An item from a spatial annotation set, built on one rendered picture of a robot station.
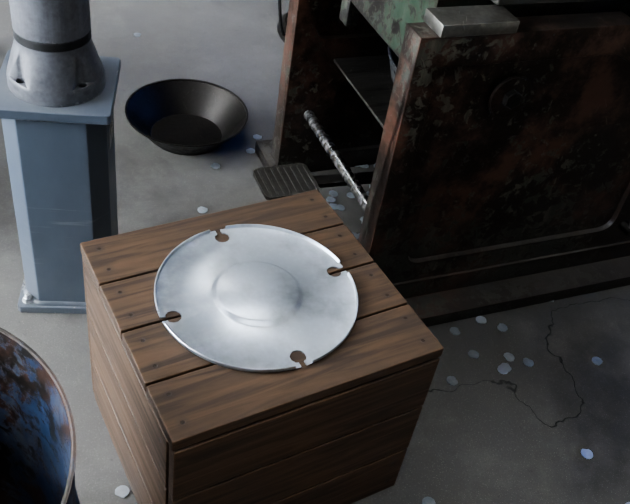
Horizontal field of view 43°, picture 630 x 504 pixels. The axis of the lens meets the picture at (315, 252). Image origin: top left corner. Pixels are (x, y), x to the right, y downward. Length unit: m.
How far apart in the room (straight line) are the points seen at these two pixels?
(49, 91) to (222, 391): 0.56
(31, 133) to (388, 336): 0.65
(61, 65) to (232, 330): 0.49
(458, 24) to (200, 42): 1.32
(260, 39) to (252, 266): 1.43
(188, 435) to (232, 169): 1.07
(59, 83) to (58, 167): 0.15
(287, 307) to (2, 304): 0.69
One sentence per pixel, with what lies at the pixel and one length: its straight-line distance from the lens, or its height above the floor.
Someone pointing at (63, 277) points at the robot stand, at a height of 0.09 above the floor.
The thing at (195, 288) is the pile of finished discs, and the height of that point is 0.35.
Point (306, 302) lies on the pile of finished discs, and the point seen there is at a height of 0.35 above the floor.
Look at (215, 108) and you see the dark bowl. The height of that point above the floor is 0.03.
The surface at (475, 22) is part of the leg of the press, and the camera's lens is 1.31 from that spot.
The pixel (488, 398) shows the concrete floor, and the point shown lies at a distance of 1.58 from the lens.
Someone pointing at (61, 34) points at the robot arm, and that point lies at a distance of 1.30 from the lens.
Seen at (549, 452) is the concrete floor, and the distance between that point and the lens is 1.55.
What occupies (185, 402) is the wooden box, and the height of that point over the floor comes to 0.35.
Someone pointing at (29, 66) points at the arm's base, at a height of 0.51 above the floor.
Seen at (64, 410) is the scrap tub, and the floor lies 0.47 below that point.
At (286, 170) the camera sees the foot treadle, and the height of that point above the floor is 0.16.
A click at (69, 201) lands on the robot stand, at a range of 1.44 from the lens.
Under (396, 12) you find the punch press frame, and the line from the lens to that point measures 1.47.
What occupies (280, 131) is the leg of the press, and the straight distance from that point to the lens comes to 1.90.
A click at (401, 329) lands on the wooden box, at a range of 1.15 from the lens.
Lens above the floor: 1.17
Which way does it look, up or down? 42 degrees down
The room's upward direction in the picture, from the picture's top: 10 degrees clockwise
